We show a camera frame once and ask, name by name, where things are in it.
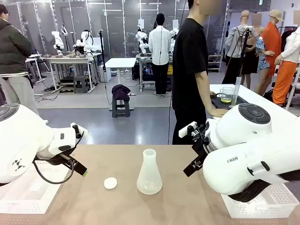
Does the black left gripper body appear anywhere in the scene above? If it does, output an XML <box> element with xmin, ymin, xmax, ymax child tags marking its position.
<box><xmin>35</xmin><ymin>153</ymin><xmax>76</xmax><ymax>166</ymax></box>

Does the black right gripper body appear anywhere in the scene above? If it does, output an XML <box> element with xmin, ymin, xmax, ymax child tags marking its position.
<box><xmin>192</xmin><ymin>137</ymin><xmax>211</xmax><ymax>163</ymax></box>

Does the white round flask stopper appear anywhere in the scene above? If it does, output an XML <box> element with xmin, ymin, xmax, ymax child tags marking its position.
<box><xmin>104</xmin><ymin>177</ymin><xmax>118</xmax><ymax>189</ymax></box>

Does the clear plastic handled beaker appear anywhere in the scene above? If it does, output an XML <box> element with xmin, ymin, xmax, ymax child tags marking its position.
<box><xmin>219</xmin><ymin>87</ymin><xmax>235</xmax><ymax>104</ymax></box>

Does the person's right forearm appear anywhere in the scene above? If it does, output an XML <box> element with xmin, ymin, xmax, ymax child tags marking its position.
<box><xmin>194</xmin><ymin>69</ymin><xmax>221</xmax><ymax>113</ymax></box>

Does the person's right hand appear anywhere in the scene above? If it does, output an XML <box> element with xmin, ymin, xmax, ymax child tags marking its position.
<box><xmin>209</xmin><ymin>107</ymin><xmax>233</xmax><ymax>119</ymax></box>

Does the translucent plastic conical flask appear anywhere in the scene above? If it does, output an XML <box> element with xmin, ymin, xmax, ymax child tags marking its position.
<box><xmin>136</xmin><ymin>149</ymin><xmax>163</xmax><ymax>195</ymax></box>

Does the white perforated plastic basket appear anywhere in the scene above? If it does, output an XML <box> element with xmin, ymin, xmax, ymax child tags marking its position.
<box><xmin>220</xmin><ymin>182</ymin><xmax>300</xmax><ymax>219</ymax></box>
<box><xmin>0</xmin><ymin>159</ymin><xmax>71</xmax><ymax>214</ymax></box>

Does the black flat tray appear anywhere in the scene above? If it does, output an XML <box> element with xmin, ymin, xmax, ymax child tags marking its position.
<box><xmin>210</xmin><ymin>95</ymin><xmax>249</xmax><ymax>111</ymax></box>

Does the clear tall graduated cylinder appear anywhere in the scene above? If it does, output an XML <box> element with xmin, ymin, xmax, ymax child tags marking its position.
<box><xmin>231</xmin><ymin>76</ymin><xmax>242</xmax><ymax>107</ymax></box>

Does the grey plastic step stool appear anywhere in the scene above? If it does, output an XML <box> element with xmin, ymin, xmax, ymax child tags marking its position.
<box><xmin>111</xmin><ymin>95</ymin><xmax>131</xmax><ymax>118</ymax></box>
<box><xmin>73</xmin><ymin>75</ymin><xmax>90</xmax><ymax>94</ymax></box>

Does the large white side table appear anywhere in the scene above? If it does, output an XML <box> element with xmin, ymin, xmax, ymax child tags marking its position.
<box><xmin>209</xmin><ymin>83</ymin><xmax>300</xmax><ymax>135</ymax></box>

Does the person in black t-shirt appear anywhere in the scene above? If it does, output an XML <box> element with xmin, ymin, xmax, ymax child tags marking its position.
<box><xmin>172</xmin><ymin>0</ymin><xmax>223</xmax><ymax>145</ymax></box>

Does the white shoe rack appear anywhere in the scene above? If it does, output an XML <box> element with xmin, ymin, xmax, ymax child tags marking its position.
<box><xmin>208</xmin><ymin>54</ymin><xmax>223</xmax><ymax>73</ymax></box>

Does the dark crumpled cloth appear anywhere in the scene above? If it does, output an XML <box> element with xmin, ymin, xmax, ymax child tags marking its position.
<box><xmin>111</xmin><ymin>84</ymin><xmax>131</xmax><ymax>102</ymax></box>

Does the workbench with computer equipment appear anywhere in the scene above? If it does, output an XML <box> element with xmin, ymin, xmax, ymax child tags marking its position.
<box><xmin>135</xmin><ymin>53</ymin><xmax>174</xmax><ymax>92</ymax></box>

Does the long white workbench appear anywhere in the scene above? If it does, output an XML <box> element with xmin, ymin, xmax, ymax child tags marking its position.
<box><xmin>43</xmin><ymin>54</ymin><xmax>97</xmax><ymax>94</ymax></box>

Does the mannequin in black dress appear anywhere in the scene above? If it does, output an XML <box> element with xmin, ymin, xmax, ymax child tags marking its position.
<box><xmin>241</xmin><ymin>13</ymin><xmax>263</xmax><ymax>76</ymax></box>

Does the mannequin in grey shirt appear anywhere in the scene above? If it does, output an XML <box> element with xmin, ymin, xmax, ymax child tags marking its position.
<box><xmin>221</xmin><ymin>10</ymin><xmax>261</xmax><ymax>86</ymax></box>

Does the person in white shirt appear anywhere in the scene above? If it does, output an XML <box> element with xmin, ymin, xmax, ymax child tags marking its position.
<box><xmin>148</xmin><ymin>13</ymin><xmax>173</xmax><ymax>97</ymax></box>

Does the person in dark puffer jacket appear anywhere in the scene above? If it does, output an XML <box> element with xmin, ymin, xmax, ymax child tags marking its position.
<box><xmin>0</xmin><ymin>4</ymin><xmax>49</xmax><ymax>125</ymax></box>

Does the mannequin in orange trousers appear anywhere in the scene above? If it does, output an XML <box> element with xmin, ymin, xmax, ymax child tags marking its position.
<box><xmin>272</xmin><ymin>10</ymin><xmax>300</xmax><ymax>106</ymax></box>

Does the small white table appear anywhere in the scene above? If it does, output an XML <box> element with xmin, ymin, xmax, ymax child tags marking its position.
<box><xmin>105</xmin><ymin>57</ymin><xmax>137</xmax><ymax>97</ymax></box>

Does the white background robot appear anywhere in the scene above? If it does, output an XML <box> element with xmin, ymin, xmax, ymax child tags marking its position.
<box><xmin>169</xmin><ymin>27</ymin><xmax>180</xmax><ymax>53</ymax></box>
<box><xmin>75</xmin><ymin>29</ymin><xmax>94</xmax><ymax>54</ymax></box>
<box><xmin>135</xmin><ymin>30</ymin><xmax>150</xmax><ymax>55</ymax></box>
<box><xmin>51</xmin><ymin>30</ymin><xmax>65</xmax><ymax>56</ymax></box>

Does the black tripod pole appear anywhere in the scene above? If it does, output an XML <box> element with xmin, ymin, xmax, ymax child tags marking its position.
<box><xmin>98</xmin><ymin>29</ymin><xmax>106</xmax><ymax>72</ymax></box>

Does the mannequin in orange dress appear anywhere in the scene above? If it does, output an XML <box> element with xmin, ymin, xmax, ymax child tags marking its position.
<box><xmin>254</xmin><ymin>9</ymin><xmax>285</xmax><ymax>96</ymax></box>

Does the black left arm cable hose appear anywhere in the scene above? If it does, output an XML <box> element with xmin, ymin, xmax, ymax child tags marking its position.
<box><xmin>32</xmin><ymin>131</ymin><xmax>85</xmax><ymax>185</ymax></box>

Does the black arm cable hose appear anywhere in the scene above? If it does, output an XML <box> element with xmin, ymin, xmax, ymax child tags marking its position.
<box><xmin>228</xmin><ymin>172</ymin><xmax>300</xmax><ymax>203</ymax></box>
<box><xmin>32</xmin><ymin>131</ymin><xmax>85</xmax><ymax>185</ymax></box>

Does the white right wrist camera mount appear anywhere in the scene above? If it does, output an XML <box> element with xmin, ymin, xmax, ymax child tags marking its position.
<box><xmin>178</xmin><ymin>121</ymin><xmax>198</xmax><ymax>139</ymax></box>

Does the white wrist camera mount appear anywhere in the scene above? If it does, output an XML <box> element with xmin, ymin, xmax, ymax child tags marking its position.
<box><xmin>178</xmin><ymin>121</ymin><xmax>198</xmax><ymax>139</ymax></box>
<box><xmin>69</xmin><ymin>122</ymin><xmax>89</xmax><ymax>139</ymax></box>

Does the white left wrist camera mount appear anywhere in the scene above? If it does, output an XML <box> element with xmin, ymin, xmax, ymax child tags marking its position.
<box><xmin>69</xmin><ymin>122</ymin><xmax>89</xmax><ymax>139</ymax></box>

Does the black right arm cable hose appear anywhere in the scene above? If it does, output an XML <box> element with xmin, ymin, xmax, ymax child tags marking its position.
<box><xmin>228</xmin><ymin>172</ymin><xmax>300</xmax><ymax>203</ymax></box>

